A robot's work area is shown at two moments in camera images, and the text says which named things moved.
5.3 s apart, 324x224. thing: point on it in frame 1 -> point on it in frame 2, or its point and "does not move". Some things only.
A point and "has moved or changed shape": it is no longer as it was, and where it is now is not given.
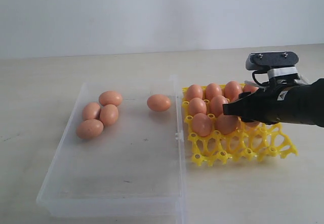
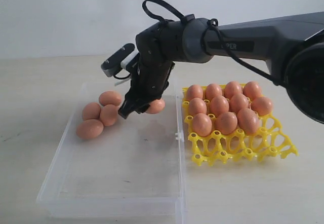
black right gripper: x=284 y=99 -> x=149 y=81
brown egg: x=212 y=89 does not move
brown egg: x=194 y=91 does not move
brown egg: x=158 y=103 has moved or changed shape
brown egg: x=197 y=105 does not move
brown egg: x=227 y=124 does not move
